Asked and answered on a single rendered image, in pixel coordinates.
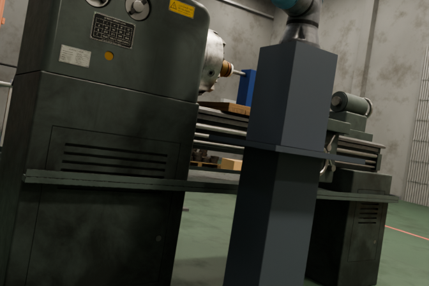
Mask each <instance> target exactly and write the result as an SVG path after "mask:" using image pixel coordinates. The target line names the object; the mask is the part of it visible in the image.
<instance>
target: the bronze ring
mask: <svg viewBox="0 0 429 286"><path fill-rule="evenodd" d="M231 71H232V65H231V64H230V63H229V62H227V61H226V60H224V61H223V63H222V68H221V71H220V77H228V76H229V75H230V73H231Z"/></svg>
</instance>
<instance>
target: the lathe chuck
mask: <svg viewBox="0 0 429 286"><path fill-rule="evenodd" d="M215 34H218V33H217V32H216V31H213V30H211V29H209V31H208V36H207V56H206V62H205V65H204V68H203V71H202V75H201V80H200V87H199V92H201V91H203V90H205V91H206V92H208V91H209V90H210V89H211V88H212V86H213V85H214V84H215V82H216V80H217V78H218V76H219V74H220V71H221V68H222V63H223V43H222V39H221V38H220V37H219V38H218V37H217V36H215ZM209 70H214V75H213V76H211V77H209V76H208V75H207V73H208V71H209Z"/></svg>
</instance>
